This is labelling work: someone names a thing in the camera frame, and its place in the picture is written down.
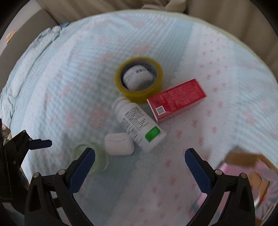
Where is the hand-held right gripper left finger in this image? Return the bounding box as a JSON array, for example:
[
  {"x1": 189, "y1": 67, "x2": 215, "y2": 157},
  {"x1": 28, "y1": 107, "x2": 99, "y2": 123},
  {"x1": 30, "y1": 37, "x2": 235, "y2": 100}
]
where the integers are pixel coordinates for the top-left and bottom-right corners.
[{"x1": 25, "y1": 147, "x2": 96, "y2": 226}]

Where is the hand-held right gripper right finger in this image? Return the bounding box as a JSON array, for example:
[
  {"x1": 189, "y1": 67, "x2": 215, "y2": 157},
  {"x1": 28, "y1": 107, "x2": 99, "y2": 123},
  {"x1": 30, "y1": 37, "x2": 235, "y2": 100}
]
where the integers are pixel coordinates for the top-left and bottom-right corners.
[{"x1": 185, "y1": 148, "x2": 256, "y2": 226}]

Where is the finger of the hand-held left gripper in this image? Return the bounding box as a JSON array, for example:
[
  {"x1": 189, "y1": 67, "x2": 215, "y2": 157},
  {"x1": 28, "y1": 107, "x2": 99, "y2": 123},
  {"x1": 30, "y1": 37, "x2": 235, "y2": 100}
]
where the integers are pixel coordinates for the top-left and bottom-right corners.
[{"x1": 9, "y1": 130, "x2": 53, "y2": 152}]

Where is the clear tape roll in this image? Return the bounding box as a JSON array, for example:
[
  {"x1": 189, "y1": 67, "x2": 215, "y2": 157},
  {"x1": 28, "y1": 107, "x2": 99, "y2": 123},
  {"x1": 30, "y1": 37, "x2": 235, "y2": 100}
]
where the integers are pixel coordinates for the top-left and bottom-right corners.
[{"x1": 73, "y1": 142, "x2": 109, "y2": 173}]

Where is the white earbud case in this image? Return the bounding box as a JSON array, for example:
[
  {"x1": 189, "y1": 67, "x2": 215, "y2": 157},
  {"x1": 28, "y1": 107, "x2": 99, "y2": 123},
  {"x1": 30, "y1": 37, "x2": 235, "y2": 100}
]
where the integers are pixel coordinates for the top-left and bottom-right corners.
[{"x1": 105, "y1": 132, "x2": 134, "y2": 156}]

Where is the pink cardboard box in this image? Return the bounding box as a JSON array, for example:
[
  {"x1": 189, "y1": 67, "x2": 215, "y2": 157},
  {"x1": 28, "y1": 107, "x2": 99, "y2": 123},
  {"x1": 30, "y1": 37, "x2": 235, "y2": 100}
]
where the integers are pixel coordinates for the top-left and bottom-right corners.
[{"x1": 189, "y1": 146, "x2": 277, "y2": 226}]

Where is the red carton box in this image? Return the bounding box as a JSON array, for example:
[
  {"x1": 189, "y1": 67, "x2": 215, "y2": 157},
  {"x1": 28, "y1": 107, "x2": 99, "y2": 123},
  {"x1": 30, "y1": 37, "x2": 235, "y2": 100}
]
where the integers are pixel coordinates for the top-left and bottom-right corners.
[{"x1": 147, "y1": 79, "x2": 207, "y2": 124}]

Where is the white bottle green label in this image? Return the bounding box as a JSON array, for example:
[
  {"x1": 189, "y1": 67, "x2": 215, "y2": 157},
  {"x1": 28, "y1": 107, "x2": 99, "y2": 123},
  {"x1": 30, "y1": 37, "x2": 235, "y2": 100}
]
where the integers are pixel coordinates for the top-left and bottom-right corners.
[{"x1": 112, "y1": 97, "x2": 167, "y2": 152}]

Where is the yellow tape roll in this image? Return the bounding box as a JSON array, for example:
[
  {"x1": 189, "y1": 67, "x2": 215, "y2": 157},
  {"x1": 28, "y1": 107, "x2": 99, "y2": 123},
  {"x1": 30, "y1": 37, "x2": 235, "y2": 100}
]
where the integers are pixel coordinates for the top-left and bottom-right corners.
[{"x1": 115, "y1": 56, "x2": 163, "y2": 103}]

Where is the small white bottle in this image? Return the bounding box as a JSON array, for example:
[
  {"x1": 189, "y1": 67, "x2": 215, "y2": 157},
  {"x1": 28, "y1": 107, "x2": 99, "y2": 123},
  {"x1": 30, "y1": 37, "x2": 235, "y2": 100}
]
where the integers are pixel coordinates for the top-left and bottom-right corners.
[{"x1": 122, "y1": 65, "x2": 153, "y2": 89}]

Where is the light blue patterned blanket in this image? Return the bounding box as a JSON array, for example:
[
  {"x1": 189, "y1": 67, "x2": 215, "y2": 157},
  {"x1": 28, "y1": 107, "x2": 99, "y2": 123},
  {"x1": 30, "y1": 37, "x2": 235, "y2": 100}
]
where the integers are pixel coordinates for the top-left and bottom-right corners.
[{"x1": 0, "y1": 11, "x2": 278, "y2": 226}]

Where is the beige sofa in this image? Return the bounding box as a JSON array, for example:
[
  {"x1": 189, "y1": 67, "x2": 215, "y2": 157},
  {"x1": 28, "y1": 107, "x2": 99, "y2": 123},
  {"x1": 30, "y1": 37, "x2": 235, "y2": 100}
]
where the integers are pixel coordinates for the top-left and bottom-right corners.
[{"x1": 0, "y1": 0, "x2": 278, "y2": 66}]

